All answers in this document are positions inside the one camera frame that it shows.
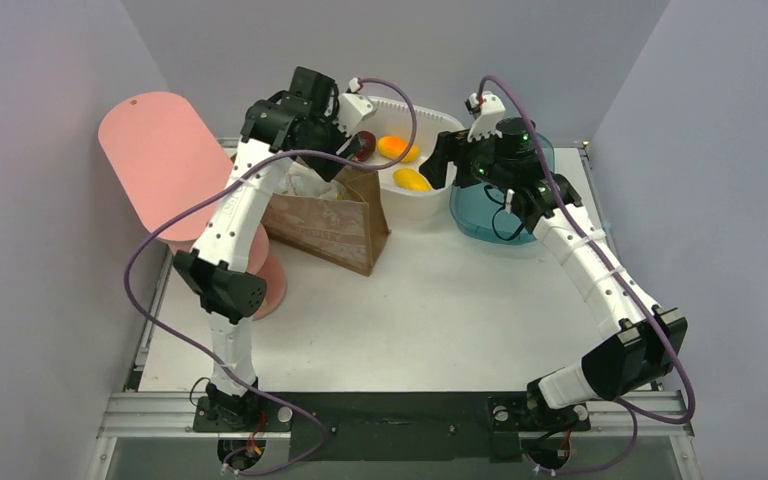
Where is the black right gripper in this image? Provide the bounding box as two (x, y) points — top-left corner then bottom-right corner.
(421, 124), (513, 192)

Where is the white plastic grocery bag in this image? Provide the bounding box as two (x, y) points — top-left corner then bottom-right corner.
(275, 163), (350, 201)

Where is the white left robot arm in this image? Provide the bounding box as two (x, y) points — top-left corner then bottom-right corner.
(173, 67), (374, 430)

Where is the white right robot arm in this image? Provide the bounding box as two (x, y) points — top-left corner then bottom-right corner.
(419, 118), (688, 429)

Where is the brown paper grocery bag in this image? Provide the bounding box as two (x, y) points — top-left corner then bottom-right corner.
(261, 167), (390, 276)

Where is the teal transparent plastic tub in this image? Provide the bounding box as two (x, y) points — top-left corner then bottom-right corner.
(450, 133), (554, 245)

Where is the dark red plum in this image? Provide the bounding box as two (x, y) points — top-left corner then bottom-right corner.
(352, 131), (377, 163)

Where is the orange yellow mango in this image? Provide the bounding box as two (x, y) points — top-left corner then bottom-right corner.
(376, 136), (420, 163)

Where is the white plastic basket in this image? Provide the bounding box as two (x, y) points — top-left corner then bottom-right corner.
(360, 96), (463, 221)

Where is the pink tiered shelf stand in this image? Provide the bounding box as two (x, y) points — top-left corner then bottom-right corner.
(98, 91), (287, 320)

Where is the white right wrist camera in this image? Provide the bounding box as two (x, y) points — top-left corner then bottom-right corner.
(465, 90), (506, 142)

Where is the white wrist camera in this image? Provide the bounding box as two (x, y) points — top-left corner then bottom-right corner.
(465, 90), (506, 142)
(333, 77), (376, 136)

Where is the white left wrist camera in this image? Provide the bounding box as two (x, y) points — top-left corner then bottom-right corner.
(333, 77), (376, 136)

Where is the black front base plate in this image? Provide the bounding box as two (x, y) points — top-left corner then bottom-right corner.
(193, 392), (591, 462)

